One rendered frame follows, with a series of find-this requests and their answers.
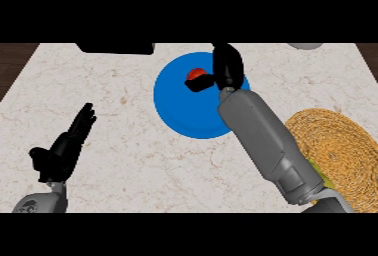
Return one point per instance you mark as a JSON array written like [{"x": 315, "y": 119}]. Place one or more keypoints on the black appliance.
[{"x": 117, "y": 48}]

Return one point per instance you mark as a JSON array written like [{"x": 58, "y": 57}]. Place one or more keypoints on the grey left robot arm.
[{"x": 42, "y": 201}]

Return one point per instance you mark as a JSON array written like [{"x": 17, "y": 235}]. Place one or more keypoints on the woven straw round placemat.
[{"x": 334, "y": 156}]

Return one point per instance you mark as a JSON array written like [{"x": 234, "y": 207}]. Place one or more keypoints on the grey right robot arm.
[{"x": 268, "y": 143}]

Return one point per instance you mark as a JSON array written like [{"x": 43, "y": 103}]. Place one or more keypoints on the yellow-green object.
[{"x": 322, "y": 173}]

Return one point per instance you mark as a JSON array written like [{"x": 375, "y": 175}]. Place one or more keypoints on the red tomato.
[{"x": 197, "y": 73}]

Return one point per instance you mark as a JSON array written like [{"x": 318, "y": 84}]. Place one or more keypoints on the pale grey round object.
[{"x": 304, "y": 45}]

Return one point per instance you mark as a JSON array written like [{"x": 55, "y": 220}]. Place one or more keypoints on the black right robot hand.
[{"x": 228, "y": 68}]

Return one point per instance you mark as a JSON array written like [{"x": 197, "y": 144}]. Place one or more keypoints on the blue round plate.
[{"x": 189, "y": 106}]

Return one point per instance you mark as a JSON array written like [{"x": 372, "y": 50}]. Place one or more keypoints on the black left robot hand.
[{"x": 61, "y": 151}]

